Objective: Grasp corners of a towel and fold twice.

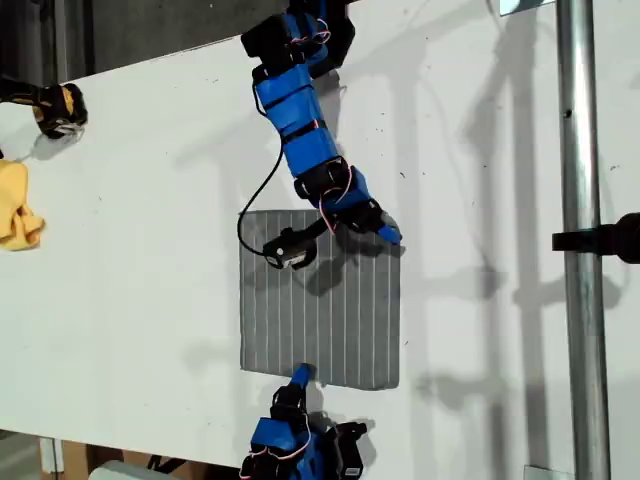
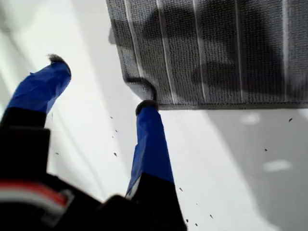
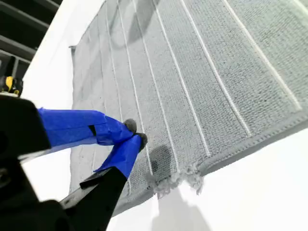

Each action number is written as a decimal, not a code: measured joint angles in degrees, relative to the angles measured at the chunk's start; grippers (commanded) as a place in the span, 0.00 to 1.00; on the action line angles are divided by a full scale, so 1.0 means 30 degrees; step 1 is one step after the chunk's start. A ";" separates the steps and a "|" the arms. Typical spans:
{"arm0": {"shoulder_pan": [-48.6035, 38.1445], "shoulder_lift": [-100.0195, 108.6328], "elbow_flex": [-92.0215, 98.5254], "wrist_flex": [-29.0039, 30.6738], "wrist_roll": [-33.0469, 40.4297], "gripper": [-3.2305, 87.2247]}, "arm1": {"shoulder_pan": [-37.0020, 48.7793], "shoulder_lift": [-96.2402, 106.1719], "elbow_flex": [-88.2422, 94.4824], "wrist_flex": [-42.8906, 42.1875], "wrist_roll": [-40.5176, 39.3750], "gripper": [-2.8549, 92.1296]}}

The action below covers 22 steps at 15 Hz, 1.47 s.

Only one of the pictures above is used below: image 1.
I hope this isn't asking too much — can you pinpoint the grey striped towel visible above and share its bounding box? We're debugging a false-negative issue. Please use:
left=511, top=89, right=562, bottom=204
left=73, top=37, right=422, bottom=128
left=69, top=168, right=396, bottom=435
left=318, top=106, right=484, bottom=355
left=238, top=208, right=402, bottom=392

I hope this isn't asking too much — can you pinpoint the white plastic container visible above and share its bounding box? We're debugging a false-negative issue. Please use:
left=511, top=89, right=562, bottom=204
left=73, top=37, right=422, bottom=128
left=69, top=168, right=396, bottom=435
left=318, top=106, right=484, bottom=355
left=88, top=459, right=151, bottom=480

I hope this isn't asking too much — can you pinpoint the black clamp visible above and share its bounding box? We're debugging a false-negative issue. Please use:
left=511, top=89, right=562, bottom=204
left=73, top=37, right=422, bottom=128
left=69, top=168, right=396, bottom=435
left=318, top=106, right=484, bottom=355
left=551, top=212, right=640, bottom=264

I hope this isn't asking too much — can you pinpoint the brown cardboard box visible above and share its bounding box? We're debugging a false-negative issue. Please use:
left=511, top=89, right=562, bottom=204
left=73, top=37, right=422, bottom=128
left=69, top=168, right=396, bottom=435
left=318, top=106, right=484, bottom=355
left=62, top=440, right=241, bottom=480

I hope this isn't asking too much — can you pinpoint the white table leg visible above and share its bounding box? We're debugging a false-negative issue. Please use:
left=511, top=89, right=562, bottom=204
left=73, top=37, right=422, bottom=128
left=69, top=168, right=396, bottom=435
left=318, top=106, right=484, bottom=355
left=38, top=437, right=65, bottom=474

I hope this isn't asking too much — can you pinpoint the black yellow power drill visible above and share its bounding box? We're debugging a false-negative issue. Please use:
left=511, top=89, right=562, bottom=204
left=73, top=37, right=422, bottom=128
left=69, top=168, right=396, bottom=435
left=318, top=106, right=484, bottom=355
left=0, top=73, right=90, bottom=141

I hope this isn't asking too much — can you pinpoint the yellow cloth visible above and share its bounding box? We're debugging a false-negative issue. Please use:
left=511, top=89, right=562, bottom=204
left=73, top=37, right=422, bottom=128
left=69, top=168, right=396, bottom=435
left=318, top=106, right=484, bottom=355
left=0, top=158, right=47, bottom=252

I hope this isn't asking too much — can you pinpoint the black camera stalk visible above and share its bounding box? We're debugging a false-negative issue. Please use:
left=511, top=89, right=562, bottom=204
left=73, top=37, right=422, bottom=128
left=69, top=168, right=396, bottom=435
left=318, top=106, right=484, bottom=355
left=299, top=217, right=336, bottom=244

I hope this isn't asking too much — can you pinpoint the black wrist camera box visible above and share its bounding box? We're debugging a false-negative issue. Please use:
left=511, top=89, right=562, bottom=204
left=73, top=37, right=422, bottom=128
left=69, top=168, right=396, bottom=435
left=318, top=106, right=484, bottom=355
left=332, top=421, right=370, bottom=480
left=262, top=227, right=319, bottom=271

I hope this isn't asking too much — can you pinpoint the black camera cable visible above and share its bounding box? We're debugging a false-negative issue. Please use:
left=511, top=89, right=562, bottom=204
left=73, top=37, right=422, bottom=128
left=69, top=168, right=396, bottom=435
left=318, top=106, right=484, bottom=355
left=236, top=142, right=284, bottom=256

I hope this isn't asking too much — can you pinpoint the steel post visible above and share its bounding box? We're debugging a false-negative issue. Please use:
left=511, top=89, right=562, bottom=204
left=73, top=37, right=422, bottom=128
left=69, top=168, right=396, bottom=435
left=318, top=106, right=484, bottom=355
left=554, top=0, right=614, bottom=480

